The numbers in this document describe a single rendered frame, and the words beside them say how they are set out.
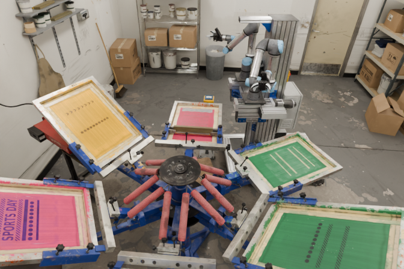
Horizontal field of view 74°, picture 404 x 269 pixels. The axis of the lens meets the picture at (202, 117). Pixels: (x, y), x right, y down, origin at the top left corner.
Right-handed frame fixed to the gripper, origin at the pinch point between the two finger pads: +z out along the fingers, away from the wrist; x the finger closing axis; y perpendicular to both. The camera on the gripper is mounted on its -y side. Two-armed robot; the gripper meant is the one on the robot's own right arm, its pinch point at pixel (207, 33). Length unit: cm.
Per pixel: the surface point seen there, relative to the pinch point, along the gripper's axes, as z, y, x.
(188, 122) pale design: -16, 59, -99
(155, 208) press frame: -45, 37, -214
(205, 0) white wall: 100, 44, 232
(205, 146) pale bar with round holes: -52, 46, -137
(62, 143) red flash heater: 65, 31, -193
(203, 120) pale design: -30, 60, -90
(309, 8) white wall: -99, 61, 297
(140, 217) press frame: -40, 33, -226
